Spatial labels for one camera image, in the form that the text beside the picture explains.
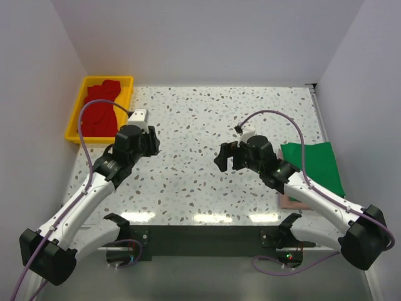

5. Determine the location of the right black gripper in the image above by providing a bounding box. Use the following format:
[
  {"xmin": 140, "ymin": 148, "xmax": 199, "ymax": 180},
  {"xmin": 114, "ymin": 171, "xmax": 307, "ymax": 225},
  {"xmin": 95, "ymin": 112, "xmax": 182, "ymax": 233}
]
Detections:
[{"xmin": 214, "ymin": 141, "xmax": 263, "ymax": 174}]

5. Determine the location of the red t shirt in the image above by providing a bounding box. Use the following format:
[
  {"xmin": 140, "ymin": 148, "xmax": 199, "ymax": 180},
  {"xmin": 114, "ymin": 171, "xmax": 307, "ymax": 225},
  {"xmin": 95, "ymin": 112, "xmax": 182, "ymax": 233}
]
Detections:
[{"xmin": 81, "ymin": 80, "xmax": 121, "ymax": 137}]

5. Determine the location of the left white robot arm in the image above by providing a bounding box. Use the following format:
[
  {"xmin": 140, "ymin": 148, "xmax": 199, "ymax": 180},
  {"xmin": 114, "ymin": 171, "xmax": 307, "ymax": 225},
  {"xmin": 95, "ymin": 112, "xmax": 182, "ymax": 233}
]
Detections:
[{"xmin": 19, "ymin": 125, "xmax": 160, "ymax": 285}]

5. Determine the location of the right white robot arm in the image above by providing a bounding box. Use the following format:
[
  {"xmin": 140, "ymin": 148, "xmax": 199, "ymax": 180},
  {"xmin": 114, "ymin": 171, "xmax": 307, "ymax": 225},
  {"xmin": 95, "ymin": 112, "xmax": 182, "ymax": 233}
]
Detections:
[{"xmin": 214, "ymin": 135, "xmax": 395, "ymax": 270}]

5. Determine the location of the pink folded t shirt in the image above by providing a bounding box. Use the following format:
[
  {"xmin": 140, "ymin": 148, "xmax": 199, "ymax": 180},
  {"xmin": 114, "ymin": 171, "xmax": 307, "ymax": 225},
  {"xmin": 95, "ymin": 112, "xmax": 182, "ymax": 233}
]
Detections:
[{"xmin": 278, "ymin": 150, "xmax": 313, "ymax": 211}]

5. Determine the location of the green folded t shirt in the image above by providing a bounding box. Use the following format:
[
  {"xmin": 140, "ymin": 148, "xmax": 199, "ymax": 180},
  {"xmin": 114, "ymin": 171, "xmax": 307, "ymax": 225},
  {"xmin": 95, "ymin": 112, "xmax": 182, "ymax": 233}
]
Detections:
[{"xmin": 281, "ymin": 142, "xmax": 345, "ymax": 198}]

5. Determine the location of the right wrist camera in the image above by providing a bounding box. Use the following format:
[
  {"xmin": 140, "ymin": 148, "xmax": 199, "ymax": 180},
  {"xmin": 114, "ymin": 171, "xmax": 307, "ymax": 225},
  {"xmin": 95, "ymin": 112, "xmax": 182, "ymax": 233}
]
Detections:
[{"xmin": 234, "ymin": 125, "xmax": 256, "ymax": 147}]

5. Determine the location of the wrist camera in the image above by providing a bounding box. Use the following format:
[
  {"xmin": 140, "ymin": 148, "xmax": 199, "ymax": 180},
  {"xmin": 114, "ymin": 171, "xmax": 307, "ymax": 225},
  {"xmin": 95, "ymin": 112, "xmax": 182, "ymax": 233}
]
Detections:
[
  {"xmin": 127, "ymin": 108, "xmax": 149, "ymax": 133},
  {"xmin": 234, "ymin": 125, "xmax": 256, "ymax": 147}
]

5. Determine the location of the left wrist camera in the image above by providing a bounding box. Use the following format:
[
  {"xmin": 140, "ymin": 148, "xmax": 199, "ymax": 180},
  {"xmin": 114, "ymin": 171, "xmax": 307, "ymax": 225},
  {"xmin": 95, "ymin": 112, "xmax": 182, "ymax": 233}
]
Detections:
[{"xmin": 127, "ymin": 108, "xmax": 149, "ymax": 133}]

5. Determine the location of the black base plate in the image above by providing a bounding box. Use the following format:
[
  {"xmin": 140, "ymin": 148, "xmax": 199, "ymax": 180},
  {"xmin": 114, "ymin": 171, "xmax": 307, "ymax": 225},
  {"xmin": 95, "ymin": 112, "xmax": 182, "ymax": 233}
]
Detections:
[{"xmin": 93, "ymin": 224, "xmax": 314, "ymax": 263}]

